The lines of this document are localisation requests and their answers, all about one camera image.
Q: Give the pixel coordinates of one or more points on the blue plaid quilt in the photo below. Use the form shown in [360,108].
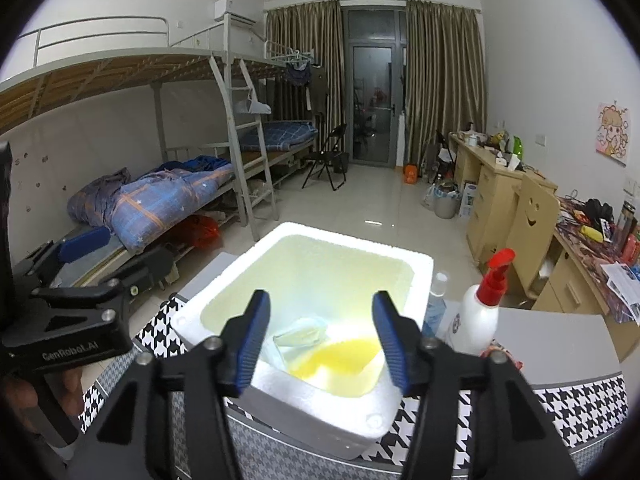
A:
[150,195]

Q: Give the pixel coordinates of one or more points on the hanging dark jacket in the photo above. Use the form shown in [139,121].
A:
[318,87]

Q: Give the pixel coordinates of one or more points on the dark thermos bottle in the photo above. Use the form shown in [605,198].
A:
[623,220]

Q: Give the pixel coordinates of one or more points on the wooden desk with printed cover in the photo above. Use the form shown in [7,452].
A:
[575,280]

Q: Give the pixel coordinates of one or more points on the wooden chair with smiley face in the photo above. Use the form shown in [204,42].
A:
[532,220]

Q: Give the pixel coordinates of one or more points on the red plastic bag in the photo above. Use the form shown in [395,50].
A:
[205,230]

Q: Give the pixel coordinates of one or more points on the white air conditioner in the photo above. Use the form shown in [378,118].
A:
[232,10]

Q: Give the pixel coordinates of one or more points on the white and blue carton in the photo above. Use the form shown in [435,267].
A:
[468,200]

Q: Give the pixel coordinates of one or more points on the cartoon wall poster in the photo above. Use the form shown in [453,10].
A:
[612,132]

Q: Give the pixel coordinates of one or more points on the hanging blue garment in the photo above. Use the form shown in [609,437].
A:
[298,72]

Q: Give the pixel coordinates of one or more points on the red snack packet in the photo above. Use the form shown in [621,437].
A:
[510,355]

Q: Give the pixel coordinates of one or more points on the orange bag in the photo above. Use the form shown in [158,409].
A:
[410,174]

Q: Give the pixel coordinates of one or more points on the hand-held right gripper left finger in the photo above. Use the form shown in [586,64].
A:
[250,342]

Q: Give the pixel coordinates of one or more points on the yellow packet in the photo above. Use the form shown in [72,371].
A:
[591,232]

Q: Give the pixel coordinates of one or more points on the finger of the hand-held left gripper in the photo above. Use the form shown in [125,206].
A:
[145,270]
[82,247]

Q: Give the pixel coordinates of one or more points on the white bag on ladder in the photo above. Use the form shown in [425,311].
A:
[255,106]

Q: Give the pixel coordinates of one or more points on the white foam box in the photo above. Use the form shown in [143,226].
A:
[320,412]

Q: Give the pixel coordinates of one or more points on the glass balcony door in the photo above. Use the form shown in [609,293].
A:
[372,85]

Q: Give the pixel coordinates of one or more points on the yellow cloth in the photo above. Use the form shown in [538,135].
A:
[340,365]

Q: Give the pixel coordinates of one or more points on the light wooden desk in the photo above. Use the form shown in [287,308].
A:
[495,195]

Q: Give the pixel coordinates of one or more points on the black folding chair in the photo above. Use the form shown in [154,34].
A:
[327,157]

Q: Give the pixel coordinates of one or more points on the green bag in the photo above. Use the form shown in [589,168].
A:
[516,147]

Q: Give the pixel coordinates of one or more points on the houndstooth tablecloth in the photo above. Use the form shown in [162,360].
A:
[575,410]

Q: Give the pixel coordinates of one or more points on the printed paper sheets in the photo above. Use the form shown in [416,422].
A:
[622,285]

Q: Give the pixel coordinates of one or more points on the person's left hand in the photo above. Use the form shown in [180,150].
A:
[67,390]

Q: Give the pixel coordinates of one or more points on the grey bucket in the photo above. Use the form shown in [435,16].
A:
[446,202]

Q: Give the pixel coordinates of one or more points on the brown curtain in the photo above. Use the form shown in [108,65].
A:
[305,30]
[445,70]

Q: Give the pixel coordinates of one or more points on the small blue spray bottle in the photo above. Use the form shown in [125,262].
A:
[434,310]

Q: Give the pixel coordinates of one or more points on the grey metal bunk bed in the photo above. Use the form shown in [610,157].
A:
[100,67]
[285,135]

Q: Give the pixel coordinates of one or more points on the white bottle with red pump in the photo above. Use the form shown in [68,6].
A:
[475,320]

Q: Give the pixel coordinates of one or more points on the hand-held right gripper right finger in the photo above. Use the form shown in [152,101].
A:
[395,342]

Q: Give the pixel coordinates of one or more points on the black headphones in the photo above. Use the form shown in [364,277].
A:
[597,209]

